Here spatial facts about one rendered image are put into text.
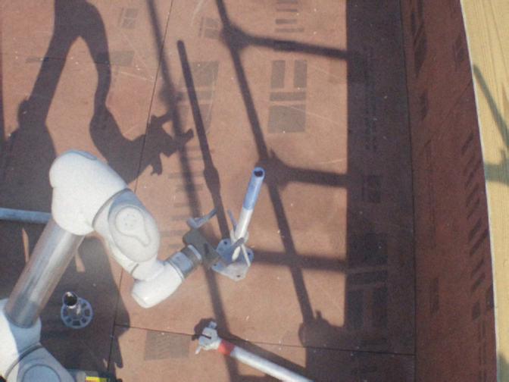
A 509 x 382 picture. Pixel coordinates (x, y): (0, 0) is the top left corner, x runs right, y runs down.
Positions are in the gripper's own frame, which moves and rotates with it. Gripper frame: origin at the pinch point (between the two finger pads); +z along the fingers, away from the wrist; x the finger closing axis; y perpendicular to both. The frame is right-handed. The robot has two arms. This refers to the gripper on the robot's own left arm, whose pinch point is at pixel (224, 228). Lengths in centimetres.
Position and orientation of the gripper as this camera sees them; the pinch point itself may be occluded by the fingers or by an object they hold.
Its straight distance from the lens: 214.9
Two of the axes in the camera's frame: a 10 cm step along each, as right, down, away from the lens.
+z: 7.2, -5.8, 3.9
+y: 1.3, -4.4, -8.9
